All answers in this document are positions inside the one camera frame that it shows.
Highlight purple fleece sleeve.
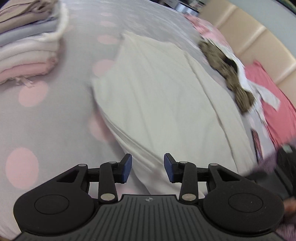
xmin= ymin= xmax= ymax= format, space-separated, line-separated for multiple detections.
xmin=245 ymin=151 xmax=295 ymax=240

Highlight folded white garment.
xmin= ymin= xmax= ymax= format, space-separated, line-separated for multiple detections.
xmin=1 ymin=3 xmax=69 ymax=72

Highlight beige padded headboard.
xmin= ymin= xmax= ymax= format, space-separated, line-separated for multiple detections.
xmin=199 ymin=1 xmax=295 ymax=104

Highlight cream white long-sleeve shirt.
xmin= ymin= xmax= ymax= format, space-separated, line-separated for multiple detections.
xmin=93 ymin=31 xmax=256 ymax=195

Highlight pink crumpled garment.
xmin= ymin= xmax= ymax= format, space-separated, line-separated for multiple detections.
xmin=245 ymin=61 xmax=295 ymax=147

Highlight white printed garment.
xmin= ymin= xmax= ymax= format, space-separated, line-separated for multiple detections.
xmin=208 ymin=40 xmax=280 ymax=125

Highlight pink pillow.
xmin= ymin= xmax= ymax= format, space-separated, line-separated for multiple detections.
xmin=184 ymin=14 xmax=233 ymax=52

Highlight folded beige garment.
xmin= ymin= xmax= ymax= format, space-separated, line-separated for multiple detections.
xmin=1 ymin=1 xmax=58 ymax=34

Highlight white bedside cabinet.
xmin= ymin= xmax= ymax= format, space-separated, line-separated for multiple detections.
xmin=158 ymin=0 xmax=208 ymax=16

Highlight grey pink-dotted bed cover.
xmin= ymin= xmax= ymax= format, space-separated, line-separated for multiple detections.
xmin=0 ymin=0 xmax=278 ymax=239

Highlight folded pink garment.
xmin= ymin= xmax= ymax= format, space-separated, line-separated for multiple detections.
xmin=1 ymin=57 xmax=58 ymax=85

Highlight folded grey garment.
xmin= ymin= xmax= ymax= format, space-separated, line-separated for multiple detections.
xmin=0 ymin=19 xmax=59 ymax=46

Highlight brown striped garment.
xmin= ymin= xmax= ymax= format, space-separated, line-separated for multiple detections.
xmin=198 ymin=41 xmax=255 ymax=114

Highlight black smartphone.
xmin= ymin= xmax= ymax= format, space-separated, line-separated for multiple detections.
xmin=251 ymin=129 xmax=263 ymax=163

